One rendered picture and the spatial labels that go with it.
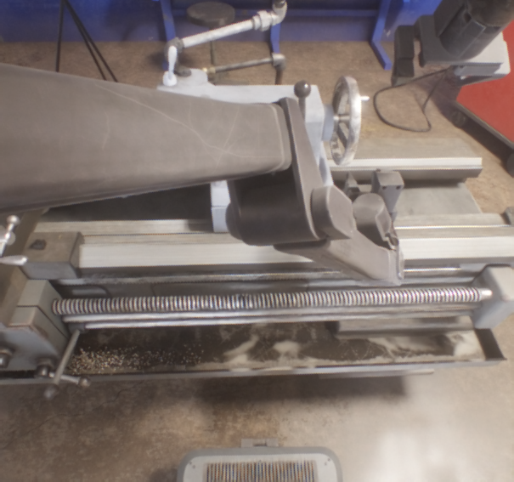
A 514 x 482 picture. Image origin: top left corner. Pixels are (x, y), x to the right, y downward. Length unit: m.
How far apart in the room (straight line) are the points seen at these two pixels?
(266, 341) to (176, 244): 0.52
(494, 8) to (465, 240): 0.77
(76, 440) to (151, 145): 1.65
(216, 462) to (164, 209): 0.83
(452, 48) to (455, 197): 0.99
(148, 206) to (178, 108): 1.09
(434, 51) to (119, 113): 0.42
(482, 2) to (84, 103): 0.41
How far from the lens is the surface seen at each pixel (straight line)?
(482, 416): 1.94
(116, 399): 1.79
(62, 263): 1.05
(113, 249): 1.05
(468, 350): 1.53
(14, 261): 0.91
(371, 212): 0.66
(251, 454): 1.40
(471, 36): 0.52
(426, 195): 1.44
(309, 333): 1.37
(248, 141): 0.27
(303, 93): 0.77
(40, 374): 1.24
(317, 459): 1.41
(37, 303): 1.09
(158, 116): 0.21
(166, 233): 1.06
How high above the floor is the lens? 1.64
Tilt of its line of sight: 50 degrees down
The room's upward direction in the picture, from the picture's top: 2 degrees clockwise
